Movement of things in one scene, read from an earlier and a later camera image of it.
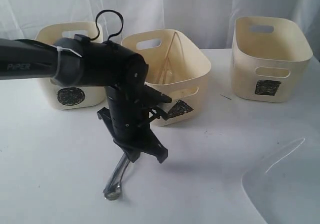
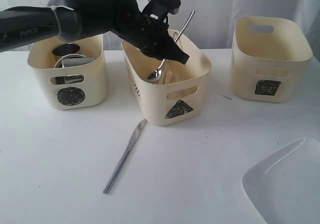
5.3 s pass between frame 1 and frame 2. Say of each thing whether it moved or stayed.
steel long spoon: moved
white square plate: stayed
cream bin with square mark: stayed
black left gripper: moved
